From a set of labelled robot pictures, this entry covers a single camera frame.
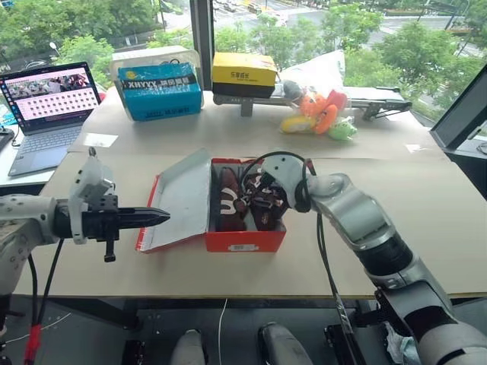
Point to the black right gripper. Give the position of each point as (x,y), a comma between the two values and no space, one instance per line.
(267,179)

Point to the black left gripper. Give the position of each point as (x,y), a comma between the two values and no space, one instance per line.
(99,222)

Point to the maroon shoe with laces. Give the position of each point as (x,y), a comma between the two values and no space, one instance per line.
(264,213)

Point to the red shoebox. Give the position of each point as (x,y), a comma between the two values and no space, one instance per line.
(182,205)

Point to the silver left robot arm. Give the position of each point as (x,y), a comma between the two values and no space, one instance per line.
(23,220)

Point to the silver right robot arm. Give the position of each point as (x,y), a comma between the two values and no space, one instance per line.
(384,243)

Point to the yellow and black shoebox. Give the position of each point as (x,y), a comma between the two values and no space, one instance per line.
(243,74)

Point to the grey open laptop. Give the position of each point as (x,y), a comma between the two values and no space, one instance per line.
(49,114)

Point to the maroon shoe with white stripe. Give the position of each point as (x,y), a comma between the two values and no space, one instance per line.
(229,201)

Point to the yellow plush toy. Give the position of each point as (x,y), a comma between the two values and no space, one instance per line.
(297,124)

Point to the orange carrot plush toy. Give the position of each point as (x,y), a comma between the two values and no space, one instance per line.
(327,119)

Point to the white paper label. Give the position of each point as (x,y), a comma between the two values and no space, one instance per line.
(99,140)

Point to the green plush toy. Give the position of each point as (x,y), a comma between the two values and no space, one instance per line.
(342,129)

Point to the grey plush toy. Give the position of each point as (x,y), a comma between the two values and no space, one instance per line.
(292,89)

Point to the orange and red plush toy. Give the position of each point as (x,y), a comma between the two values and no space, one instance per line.
(336,99)

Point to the white plastic bag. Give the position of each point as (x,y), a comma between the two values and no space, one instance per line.
(316,68)

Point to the blue cardboard box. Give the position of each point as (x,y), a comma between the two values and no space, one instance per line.
(161,93)

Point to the grey rounded shape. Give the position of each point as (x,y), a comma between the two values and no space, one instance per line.
(188,348)

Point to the black monitor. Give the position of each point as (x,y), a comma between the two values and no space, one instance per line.
(462,114)

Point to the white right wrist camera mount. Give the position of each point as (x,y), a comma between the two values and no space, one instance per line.
(285,173)

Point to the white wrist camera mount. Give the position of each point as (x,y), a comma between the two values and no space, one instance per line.
(89,178)
(285,173)

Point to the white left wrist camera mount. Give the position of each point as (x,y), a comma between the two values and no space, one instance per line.
(89,178)

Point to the black table frame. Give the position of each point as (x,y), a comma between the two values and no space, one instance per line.
(99,311)

